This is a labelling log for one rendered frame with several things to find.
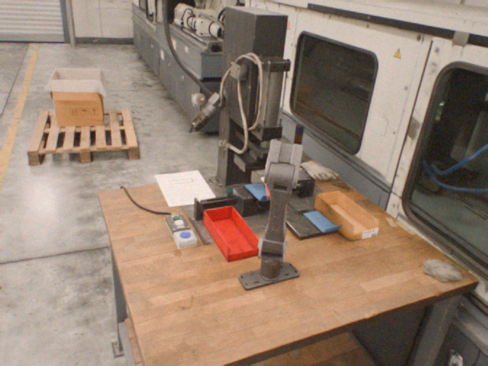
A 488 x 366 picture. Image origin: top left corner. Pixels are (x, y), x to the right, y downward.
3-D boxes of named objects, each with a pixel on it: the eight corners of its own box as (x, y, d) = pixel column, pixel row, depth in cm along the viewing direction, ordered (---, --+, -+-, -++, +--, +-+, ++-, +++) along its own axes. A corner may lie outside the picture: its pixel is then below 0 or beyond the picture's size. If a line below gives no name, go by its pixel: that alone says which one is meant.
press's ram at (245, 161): (245, 180, 154) (251, 104, 141) (219, 153, 175) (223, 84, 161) (286, 174, 161) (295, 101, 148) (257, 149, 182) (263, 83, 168)
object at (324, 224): (325, 234, 153) (327, 228, 152) (303, 214, 165) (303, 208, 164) (340, 231, 156) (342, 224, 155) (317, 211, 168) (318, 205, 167)
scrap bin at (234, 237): (227, 262, 137) (228, 247, 135) (202, 223, 157) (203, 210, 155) (259, 255, 142) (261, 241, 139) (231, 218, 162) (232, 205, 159)
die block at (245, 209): (241, 218, 163) (242, 202, 160) (232, 205, 171) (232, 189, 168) (285, 210, 171) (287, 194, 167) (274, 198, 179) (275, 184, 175)
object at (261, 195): (261, 202, 155) (262, 195, 153) (245, 185, 167) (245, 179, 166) (277, 201, 158) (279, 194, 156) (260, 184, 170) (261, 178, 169)
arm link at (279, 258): (261, 232, 130) (257, 242, 126) (287, 238, 129) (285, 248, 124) (258, 248, 133) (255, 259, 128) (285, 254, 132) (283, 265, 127)
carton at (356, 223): (349, 243, 154) (354, 226, 151) (313, 210, 174) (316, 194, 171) (376, 237, 159) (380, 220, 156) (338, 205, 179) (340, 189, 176)
